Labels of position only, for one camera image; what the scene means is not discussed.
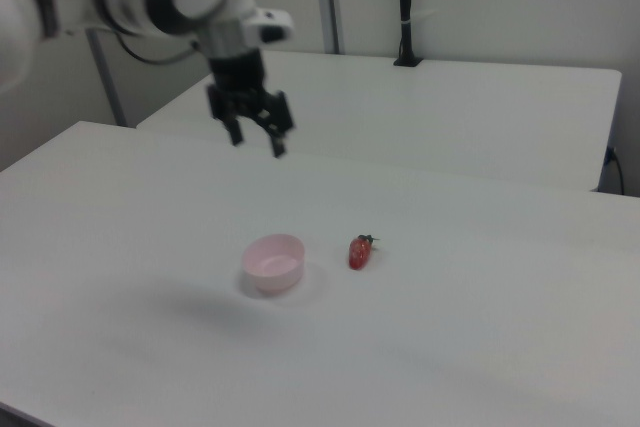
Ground black wall power cable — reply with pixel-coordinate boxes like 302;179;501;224
605;146;627;195

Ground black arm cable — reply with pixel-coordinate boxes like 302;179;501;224
117;34;202;66

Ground grey metal partition post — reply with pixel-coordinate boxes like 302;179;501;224
57;0;128;128
313;0;348;55

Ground white side table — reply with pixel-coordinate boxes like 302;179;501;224
135;49;623;194

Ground pink plastic bowl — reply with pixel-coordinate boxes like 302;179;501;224
241;233;307;298

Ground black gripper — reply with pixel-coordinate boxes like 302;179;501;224
206;49;297;160

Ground red toy strawberry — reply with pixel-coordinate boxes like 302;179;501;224
347;233;382;272

